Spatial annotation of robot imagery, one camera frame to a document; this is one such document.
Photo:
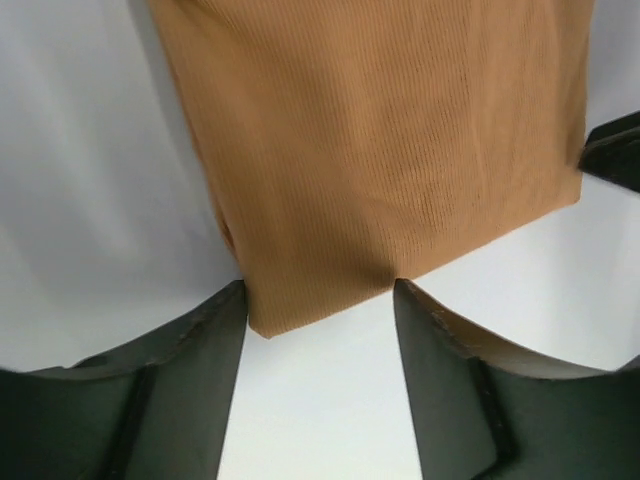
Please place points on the tan brown garment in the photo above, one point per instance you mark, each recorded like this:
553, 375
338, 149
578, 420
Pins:
347, 144

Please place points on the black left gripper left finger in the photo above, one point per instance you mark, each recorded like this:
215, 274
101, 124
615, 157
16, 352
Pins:
156, 407

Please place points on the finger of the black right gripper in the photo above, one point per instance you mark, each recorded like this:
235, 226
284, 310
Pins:
611, 152

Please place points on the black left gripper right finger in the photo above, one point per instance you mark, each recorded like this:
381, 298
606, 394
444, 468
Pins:
484, 407

